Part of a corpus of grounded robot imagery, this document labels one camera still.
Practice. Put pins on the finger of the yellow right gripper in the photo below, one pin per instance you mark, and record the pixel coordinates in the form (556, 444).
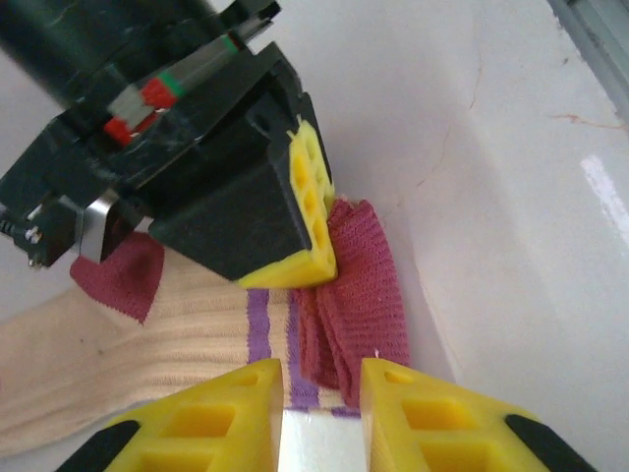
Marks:
(236, 231)

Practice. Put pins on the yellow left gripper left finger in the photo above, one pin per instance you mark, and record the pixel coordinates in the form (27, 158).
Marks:
(245, 442)

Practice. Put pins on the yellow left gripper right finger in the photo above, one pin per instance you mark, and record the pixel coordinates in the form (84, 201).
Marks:
(393, 442)

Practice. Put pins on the beige red striped sock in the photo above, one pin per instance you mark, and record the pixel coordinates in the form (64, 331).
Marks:
(172, 334)

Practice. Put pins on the white table mat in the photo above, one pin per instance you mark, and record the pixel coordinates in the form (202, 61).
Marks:
(393, 98)

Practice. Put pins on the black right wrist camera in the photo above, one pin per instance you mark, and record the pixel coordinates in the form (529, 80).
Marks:
(54, 231)

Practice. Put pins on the aluminium side rail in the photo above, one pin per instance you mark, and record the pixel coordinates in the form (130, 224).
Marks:
(599, 44)

